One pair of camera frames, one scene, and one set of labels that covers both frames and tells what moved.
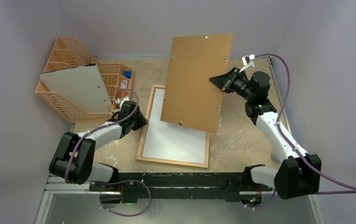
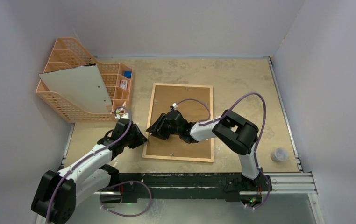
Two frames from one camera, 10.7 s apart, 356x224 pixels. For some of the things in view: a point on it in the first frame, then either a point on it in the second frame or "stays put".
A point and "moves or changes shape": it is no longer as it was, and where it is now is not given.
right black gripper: [230, 80] → [164, 125]
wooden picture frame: [142, 143] moves or changes shape
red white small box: [124, 84] stays put
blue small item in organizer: [128, 74] stays put
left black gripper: [141, 122] → [140, 139]
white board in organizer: [81, 85] stays put
